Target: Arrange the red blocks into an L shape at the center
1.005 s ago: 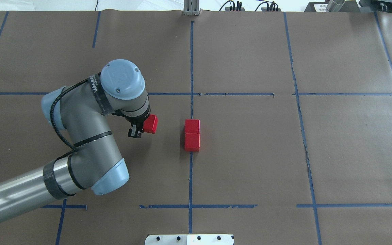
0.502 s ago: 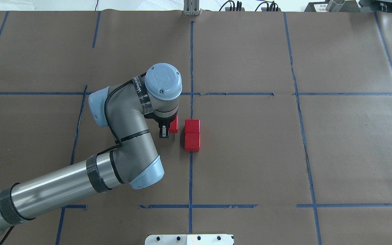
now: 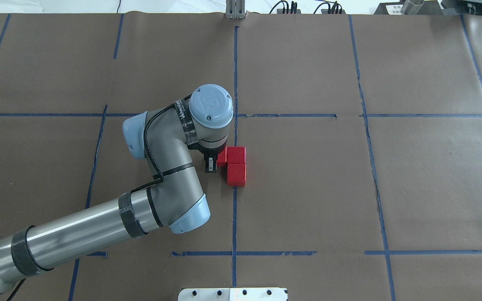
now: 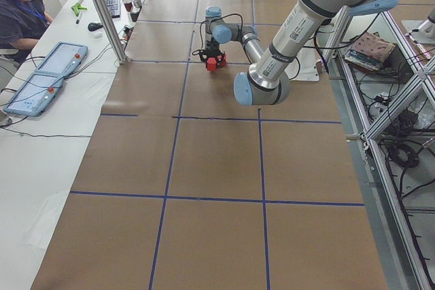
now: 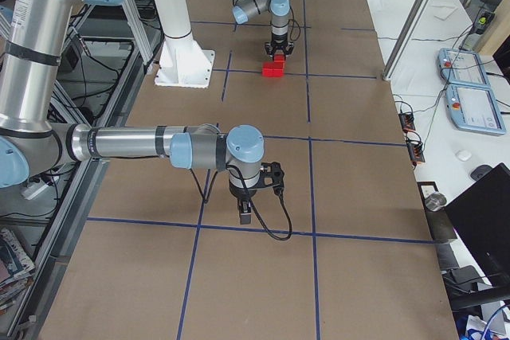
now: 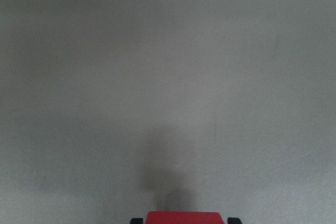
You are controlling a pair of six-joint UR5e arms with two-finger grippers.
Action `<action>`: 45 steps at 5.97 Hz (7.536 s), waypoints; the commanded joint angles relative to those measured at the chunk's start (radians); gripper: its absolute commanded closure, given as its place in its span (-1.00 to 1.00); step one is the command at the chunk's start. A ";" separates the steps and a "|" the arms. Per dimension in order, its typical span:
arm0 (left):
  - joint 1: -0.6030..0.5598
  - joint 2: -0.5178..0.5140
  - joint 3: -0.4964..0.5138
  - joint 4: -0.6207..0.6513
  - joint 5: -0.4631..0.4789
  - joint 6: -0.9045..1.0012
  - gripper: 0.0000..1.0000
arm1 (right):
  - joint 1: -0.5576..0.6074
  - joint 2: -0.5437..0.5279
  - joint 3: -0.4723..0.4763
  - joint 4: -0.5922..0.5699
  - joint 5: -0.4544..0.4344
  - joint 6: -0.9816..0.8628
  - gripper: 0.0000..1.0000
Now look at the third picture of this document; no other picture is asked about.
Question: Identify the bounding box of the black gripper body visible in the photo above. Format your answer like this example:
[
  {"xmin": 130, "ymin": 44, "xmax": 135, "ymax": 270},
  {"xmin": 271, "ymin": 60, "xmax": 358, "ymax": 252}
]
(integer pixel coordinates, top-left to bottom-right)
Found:
[{"xmin": 198, "ymin": 144, "xmax": 226, "ymax": 164}]

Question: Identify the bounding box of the aluminium frame post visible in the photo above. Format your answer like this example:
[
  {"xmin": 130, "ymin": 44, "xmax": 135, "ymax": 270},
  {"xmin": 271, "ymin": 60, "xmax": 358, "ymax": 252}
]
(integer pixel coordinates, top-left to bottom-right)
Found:
[{"xmin": 225, "ymin": 0, "xmax": 246, "ymax": 20}]

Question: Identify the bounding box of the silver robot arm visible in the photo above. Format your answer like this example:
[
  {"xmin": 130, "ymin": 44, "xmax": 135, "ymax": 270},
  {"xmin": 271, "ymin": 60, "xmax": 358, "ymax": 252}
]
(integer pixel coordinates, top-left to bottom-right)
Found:
[{"xmin": 0, "ymin": 84, "xmax": 234, "ymax": 295}]

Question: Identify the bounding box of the red block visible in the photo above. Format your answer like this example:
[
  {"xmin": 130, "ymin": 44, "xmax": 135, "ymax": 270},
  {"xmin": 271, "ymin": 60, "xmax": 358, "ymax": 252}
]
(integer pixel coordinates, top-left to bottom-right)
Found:
[
  {"xmin": 226, "ymin": 163, "xmax": 246, "ymax": 187},
  {"xmin": 216, "ymin": 146, "xmax": 228, "ymax": 167},
  {"xmin": 226, "ymin": 145, "xmax": 246, "ymax": 165}
]

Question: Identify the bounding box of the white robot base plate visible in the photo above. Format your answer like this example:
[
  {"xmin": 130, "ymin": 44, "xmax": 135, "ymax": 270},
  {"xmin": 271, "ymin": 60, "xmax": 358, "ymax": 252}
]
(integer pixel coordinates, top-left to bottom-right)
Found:
[{"xmin": 177, "ymin": 287, "xmax": 289, "ymax": 301}]

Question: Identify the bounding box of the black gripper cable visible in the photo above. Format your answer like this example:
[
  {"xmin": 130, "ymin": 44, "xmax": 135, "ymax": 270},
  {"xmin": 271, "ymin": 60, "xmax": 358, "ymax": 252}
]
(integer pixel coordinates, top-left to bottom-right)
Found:
[{"xmin": 130, "ymin": 95, "xmax": 193, "ymax": 194}]

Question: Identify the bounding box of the metal cup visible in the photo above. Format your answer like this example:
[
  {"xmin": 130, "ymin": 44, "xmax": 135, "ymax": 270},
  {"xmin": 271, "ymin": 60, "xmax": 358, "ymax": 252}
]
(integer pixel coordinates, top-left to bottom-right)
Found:
[{"xmin": 400, "ymin": 0, "xmax": 425, "ymax": 15}]

